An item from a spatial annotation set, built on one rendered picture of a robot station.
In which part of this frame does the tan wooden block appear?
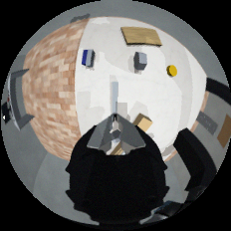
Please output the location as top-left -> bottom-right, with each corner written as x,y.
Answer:
120,27 -> 162,47

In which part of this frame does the yellow disc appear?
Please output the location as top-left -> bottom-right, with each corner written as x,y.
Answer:
166,65 -> 177,77

